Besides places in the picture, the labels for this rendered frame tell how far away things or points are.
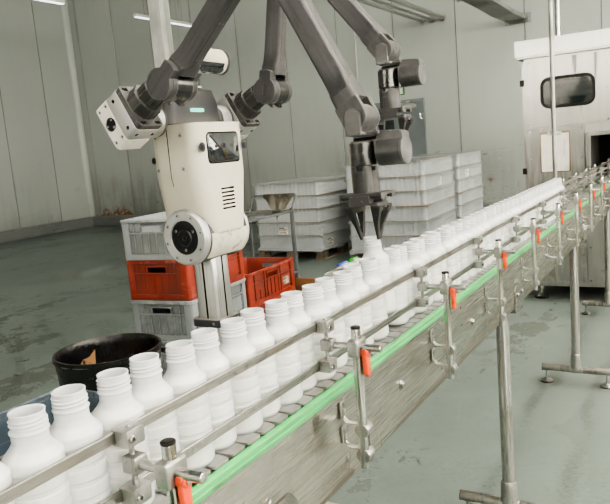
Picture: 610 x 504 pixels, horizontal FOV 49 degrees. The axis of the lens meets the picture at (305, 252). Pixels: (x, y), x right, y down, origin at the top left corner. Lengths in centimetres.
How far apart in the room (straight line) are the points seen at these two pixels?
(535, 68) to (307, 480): 494
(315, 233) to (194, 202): 662
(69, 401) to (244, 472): 29
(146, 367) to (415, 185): 697
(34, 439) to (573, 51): 529
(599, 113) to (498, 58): 601
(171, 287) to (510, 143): 854
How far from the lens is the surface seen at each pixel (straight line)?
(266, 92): 202
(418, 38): 1200
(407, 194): 775
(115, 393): 80
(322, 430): 113
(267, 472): 101
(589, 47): 567
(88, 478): 79
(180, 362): 88
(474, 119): 1160
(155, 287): 368
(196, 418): 89
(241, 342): 97
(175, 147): 186
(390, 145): 135
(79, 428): 77
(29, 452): 74
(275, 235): 876
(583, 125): 568
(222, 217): 188
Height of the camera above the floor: 140
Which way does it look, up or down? 9 degrees down
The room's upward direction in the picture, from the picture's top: 5 degrees counter-clockwise
